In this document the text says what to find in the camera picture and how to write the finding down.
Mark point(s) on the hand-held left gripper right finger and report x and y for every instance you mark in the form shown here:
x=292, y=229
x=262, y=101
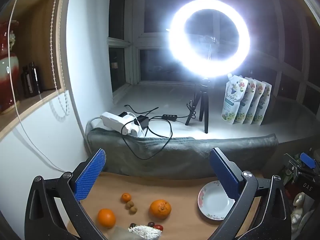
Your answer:
x=225, y=175

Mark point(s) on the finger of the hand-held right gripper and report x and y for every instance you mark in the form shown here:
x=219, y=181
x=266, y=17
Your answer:
x=307, y=160

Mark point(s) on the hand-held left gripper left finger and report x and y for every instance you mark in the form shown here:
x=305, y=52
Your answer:
x=90, y=175

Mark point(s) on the floral white plate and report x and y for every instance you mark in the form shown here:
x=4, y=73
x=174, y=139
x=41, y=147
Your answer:
x=212, y=205

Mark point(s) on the small tangerine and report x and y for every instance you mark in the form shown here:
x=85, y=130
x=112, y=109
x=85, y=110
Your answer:
x=126, y=197

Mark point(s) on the smooth large orange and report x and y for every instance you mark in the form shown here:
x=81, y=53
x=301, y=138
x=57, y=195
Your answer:
x=106, y=218

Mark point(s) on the brown longan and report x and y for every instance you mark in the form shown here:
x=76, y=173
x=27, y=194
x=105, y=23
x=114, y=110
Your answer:
x=133, y=210
x=129, y=204

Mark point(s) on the dark cherry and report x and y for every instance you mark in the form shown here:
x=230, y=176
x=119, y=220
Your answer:
x=132, y=225
x=150, y=223

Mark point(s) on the rough large orange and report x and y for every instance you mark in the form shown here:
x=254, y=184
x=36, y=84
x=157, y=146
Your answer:
x=160, y=209

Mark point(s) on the red cherry tomato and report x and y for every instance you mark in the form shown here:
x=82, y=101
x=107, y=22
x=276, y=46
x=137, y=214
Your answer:
x=158, y=227

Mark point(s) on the person's right hand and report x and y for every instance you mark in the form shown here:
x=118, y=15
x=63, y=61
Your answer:
x=298, y=205

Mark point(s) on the grey blanket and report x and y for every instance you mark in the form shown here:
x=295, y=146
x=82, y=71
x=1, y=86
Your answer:
x=175, y=152

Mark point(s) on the white power strip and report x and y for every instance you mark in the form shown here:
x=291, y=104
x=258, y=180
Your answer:
x=112, y=120

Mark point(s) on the black tripod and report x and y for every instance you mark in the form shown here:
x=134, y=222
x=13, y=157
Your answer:
x=205, y=105

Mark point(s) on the black power adapter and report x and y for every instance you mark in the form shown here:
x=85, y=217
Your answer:
x=142, y=122

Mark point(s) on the brown glass bottle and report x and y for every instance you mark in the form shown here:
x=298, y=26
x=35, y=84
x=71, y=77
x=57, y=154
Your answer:
x=35, y=80
x=25, y=85

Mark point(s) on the red and white vase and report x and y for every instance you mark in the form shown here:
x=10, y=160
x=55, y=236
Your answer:
x=7, y=87

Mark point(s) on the wooden shelf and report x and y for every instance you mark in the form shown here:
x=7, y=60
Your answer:
x=32, y=42

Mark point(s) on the white window frame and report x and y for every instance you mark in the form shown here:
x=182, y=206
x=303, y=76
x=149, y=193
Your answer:
x=135, y=42

